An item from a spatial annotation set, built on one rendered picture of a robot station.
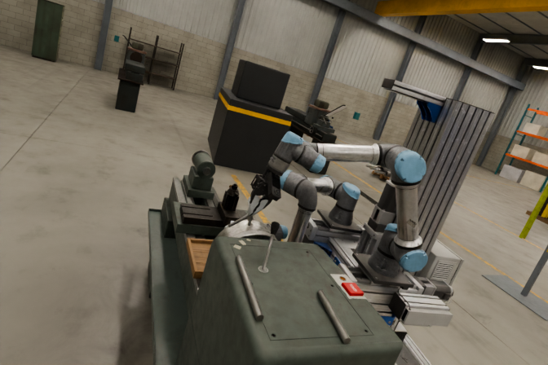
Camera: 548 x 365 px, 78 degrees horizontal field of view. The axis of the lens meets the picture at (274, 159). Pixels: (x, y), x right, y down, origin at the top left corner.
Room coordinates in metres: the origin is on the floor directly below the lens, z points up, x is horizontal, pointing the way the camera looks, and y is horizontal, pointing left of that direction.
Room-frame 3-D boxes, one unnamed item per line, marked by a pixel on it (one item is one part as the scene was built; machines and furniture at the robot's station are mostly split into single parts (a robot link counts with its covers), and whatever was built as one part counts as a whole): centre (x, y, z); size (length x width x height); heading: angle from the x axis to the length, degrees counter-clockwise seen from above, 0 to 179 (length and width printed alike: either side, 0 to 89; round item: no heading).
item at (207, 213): (1.97, 0.24, 0.95); 0.43 x 0.18 x 0.04; 115
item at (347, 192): (2.01, -0.50, 1.33); 0.13 x 0.12 x 0.14; 51
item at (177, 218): (2.02, 0.24, 0.90); 0.53 x 0.30 x 0.06; 115
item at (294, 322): (1.05, -0.20, 1.06); 0.59 x 0.48 x 0.39; 25
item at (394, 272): (1.53, -0.67, 1.21); 0.15 x 0.15 x 0.10
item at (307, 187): (1.67, -0.24, 1.18); 0.12 x 0.11 x 0.49; 141
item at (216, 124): (6.98, 0.76, 0.98); 1.81 x 1.22 x 1.95; 19
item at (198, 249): (1.64, 0.10, 0.89); 0.36 x 0.30 x 0.04; 115
